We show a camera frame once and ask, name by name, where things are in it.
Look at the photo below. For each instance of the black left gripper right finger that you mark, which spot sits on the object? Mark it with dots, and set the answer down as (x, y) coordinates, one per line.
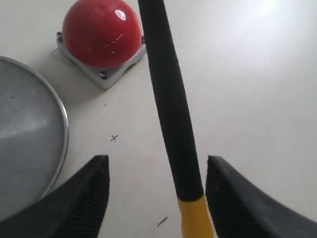
(240, 210)

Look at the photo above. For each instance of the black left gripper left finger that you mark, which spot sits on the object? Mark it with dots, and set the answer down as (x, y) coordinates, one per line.
(74, 210)

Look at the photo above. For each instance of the red dome push button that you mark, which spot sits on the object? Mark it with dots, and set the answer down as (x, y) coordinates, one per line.
(103, 38)

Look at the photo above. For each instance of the round silver metal plate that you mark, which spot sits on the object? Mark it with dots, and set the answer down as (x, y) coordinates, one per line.
(34, 131)

